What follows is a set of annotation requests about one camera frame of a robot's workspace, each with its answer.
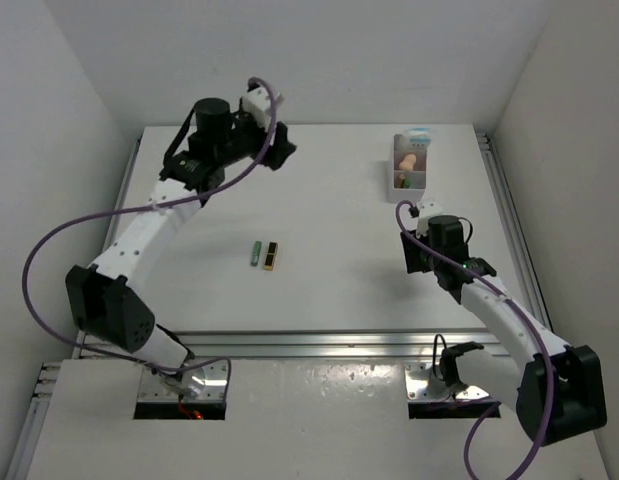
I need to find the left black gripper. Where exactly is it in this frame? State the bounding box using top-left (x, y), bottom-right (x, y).
top-left (217, 99), bottom-right (297, 172)

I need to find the green lip balm tube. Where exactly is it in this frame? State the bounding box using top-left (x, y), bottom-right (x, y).
top-left (250, 241), bottom-right (262, 267)

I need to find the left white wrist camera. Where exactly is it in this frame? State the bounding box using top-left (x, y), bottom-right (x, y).
top-left (241, 86), bottom-right (284, 130)

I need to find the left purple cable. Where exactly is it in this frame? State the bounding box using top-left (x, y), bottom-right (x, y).
top-left (22, 76), bottom-right (284, 386)

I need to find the white compartment organizer box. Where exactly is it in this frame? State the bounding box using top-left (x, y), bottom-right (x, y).
top-left (387, 133), bottom-right (429, 204)

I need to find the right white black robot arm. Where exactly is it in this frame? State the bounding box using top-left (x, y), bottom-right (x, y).
top-left (400, 215), bottom-right (607, 445)

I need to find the purple cable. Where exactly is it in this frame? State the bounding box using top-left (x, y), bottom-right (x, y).
top-left (394, 199), bottom-right (558, 480)
top-left (22, 76), bottom-right (284, 386)

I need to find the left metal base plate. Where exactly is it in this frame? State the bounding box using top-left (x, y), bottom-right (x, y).
top-left (137, 359), bottom-right (230, 403)

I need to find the beige makeup sponge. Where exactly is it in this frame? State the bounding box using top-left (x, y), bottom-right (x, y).
top-left (397, 153), bottom-right (417, 172)

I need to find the aluminium front rail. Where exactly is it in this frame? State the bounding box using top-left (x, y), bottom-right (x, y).
top-left (83, 329), bottom-right (555, 359)

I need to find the clear cotton pad pouch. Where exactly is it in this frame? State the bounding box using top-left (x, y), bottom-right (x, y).
top-left (394, 127), bottom-right (432, 150)

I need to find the black gold lipstick case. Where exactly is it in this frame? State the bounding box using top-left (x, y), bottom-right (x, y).
top-left (263, 242), bottom-right (278, 271)

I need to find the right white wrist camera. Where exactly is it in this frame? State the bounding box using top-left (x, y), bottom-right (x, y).
top-left (414, 199), bottom-right (444, 221)

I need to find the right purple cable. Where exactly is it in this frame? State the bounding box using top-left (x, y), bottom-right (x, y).
top-left (394, 199), bottom-right (558, 480)

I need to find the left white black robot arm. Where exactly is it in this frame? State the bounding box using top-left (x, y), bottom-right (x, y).
top-left (65, 87), bottom-right (296, 375)

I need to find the metal base plate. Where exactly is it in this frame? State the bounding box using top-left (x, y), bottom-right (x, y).
top-left (137, 359), bottom-right (230, 403)
top-left (404, 361), bottom-right (490, 404)

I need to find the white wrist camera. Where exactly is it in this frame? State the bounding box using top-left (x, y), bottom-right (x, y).
top-left (414, 199), bottom-right (444, 221)
top-left (241, 86), bottom-right (284, 130)

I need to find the rose gold lipstick tube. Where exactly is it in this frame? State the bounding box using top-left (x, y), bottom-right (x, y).
top-left (397, 174), bottom-right (409, 189)

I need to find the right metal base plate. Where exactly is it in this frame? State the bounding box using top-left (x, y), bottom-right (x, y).
top-left (404, 361), bottom-right (490, 404)

